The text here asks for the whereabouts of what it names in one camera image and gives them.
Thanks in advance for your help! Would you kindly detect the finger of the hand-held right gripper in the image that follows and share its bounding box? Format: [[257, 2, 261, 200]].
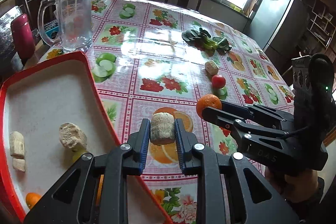
[[203, 106, 285, 147], [221, 100, 295, 133]]

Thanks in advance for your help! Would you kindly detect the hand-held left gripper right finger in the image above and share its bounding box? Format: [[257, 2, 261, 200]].
[[174, 118, 300, 224]]

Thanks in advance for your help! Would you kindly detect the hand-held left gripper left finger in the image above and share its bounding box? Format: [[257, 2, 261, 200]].
[[24, 118, 151, 224]]

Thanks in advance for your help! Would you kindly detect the orange tangerine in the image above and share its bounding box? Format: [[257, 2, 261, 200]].
[[196, 94, 222, 120]]

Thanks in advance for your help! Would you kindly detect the large beige root chunk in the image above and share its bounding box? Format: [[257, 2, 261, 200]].
[[150, 112, 175, 146]]

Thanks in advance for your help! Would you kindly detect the orange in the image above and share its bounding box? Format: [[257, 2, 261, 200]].
[[25, 193, 42, 210], [96, 175, 104, 206]]

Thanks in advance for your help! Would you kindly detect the yellow green fruit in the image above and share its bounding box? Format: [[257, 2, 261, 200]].
[[71, 148, 89, 162]]

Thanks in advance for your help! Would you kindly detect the rounded beige root chunk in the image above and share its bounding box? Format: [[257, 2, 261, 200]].
[[59, 123, 88, 149]]

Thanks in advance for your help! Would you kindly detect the red tray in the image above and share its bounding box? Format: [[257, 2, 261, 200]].
[[0, 51, 174, 224]]

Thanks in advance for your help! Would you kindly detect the small pale root piece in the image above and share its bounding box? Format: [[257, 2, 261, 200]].
[[12, 158, 27, 173]]

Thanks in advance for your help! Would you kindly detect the person's right hand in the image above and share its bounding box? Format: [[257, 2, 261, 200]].
[[264, 164, 320, 202]]

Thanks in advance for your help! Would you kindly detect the red tomato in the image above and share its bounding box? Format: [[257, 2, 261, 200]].
[[211, 74, 227, 89]]

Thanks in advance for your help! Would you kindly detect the small beige root chunk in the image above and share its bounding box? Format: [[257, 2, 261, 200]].
[[205, 60, 219, 76]]

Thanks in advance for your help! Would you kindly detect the green leafy vegetable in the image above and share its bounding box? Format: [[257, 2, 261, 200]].
[[182, 28, 232, 57]]

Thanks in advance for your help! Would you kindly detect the floral plastic tablecloth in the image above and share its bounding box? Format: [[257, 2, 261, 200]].
[[37, 0, 296, 224]]

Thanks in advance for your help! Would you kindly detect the grey refrigerator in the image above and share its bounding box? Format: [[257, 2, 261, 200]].
[[247, 0, 298, 54]]

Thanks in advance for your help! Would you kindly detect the clear glass mug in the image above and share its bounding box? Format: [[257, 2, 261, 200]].
[[37, 0, 94, 54]]

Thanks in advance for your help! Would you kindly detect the teal box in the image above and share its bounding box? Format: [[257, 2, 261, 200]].
[[43, 22, 60, 40]]

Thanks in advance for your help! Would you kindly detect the red thermos bottle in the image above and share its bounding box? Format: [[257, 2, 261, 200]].
[[10, 13, 36, 61]]

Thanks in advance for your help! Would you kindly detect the wall shelf unit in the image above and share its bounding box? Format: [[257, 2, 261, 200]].
[[296, 0, 336, 57]]

